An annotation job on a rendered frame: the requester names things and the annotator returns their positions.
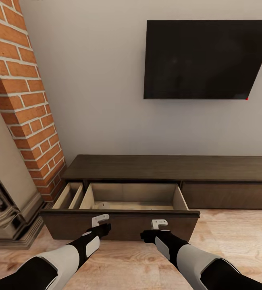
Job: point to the wood fireplace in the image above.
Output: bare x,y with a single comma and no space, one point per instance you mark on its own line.
20,199

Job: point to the cabinet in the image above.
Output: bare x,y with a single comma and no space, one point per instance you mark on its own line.
169,183

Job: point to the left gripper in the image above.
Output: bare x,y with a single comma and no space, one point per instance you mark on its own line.
103,229

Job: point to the wall mounted tv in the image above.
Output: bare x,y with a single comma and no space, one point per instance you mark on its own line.
202,59

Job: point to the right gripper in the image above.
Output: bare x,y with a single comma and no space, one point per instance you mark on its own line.
148,236

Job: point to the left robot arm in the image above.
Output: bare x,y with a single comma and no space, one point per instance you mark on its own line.
53,270

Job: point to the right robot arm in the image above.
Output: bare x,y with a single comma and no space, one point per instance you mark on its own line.
202,270

